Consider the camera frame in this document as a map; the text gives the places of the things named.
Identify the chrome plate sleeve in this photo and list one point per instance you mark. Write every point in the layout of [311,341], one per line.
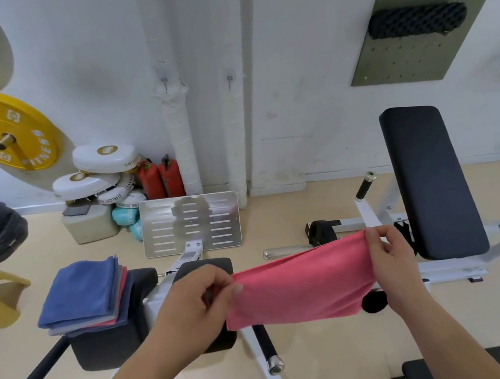
[288,251]

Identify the white exercise machine frame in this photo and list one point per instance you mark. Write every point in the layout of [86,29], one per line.
[261,350]

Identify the beige plastic container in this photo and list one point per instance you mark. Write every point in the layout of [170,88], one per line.
[90,227]

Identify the grey flat pad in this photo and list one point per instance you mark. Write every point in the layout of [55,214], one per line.
[77,209]

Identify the pink towel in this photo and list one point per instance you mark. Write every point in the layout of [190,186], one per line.
[110,322]
[302,282]

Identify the person's right forearm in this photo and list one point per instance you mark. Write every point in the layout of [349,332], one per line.
[454,344]

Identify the person's right hand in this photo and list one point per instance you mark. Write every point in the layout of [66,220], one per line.
[395,268]

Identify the black seat pad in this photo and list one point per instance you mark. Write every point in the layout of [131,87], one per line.
[433,181]

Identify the person's left hand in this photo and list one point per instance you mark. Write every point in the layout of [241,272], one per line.
[194,314]

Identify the grey towel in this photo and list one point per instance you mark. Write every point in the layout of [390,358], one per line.
[78,327]

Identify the black weight plate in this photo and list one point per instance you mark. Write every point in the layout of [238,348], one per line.
[320,232]

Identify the silver slotted foot plate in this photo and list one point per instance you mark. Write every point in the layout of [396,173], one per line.
[158,206]

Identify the yellow weight plate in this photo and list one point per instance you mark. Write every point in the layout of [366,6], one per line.
[30,117]

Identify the white weight machine frame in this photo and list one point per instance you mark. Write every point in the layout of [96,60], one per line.
[369,213]

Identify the black textured foam roller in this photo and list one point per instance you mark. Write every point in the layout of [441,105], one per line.
[417,21]

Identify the teal dumbbell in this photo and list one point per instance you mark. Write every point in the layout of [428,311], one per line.
[124,215]
[137,231]

